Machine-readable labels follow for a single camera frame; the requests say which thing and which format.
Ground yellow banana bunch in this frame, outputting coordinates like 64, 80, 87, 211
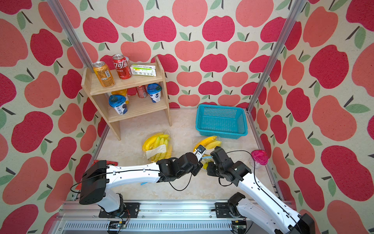
142, 133, 173, 163
192, 136, 223, 170

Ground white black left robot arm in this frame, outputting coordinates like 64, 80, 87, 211
79, 150, 203, 217

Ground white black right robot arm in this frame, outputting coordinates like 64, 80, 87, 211
207, 147, 316, 234

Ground red Krax chips bag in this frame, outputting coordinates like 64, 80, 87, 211
74, 160, 118, 191

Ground pink lid plastic jar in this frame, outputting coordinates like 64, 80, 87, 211
249, 150, 268, 169

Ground teal plastic basket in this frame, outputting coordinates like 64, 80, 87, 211
195, 104, 248, 139

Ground wooden two-tier shelf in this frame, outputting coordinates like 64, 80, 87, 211
81, 56, 172, 141

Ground blue lid yogurt cup back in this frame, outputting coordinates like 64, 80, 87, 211
147, 83, 162, 103

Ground blue lid yogurt cup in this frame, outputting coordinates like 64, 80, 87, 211
147, 83, 162, 103
109, 95, 128, 115

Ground small red can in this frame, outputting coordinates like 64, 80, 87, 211
136, 85, 148, 98

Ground blue lid yogurt cup front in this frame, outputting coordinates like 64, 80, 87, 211
109, 95, 128, 115

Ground yellow container on shelf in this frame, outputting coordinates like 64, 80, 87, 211
111, 89, 129, 103

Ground white green box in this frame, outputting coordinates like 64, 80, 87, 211
130, 64, 157, 77

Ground red cola can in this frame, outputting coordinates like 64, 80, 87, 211
113, 54, 131, 80

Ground orange drink can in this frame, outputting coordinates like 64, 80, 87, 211
93, 61, 115, 88

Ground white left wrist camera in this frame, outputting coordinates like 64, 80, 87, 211
194, 145, 206, 162

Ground black camera cable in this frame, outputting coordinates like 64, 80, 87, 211
217, 150, 258, 188

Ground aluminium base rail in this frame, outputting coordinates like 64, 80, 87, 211
45, 199, 298, 234

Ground right aluminium corner post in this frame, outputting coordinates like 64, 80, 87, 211
246, 0, 307, 116

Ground aluminium corner post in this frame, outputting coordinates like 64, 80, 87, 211
47, 0, 93, 72
246, 0, 307, 116

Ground left aluminium corner post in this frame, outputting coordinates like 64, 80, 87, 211
47, 0, 93, 72

